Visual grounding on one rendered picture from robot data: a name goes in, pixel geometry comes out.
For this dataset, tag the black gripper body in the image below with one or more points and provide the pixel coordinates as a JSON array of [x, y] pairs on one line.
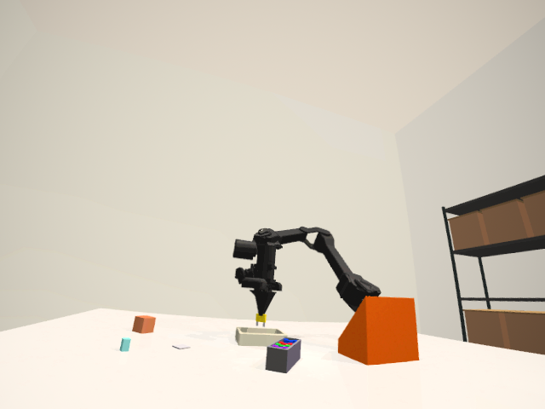
[[264, 277]]

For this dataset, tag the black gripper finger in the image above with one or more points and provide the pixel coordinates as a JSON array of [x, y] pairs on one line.
[[269, 300], [261, 299]]

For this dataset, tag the yellow block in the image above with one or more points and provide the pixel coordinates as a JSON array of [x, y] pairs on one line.
[[261, 319]]

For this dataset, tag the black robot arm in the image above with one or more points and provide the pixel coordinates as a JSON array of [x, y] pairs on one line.
[[351, 287]]

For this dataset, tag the small teal block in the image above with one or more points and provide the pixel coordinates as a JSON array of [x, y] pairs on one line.
[[125, 343]]

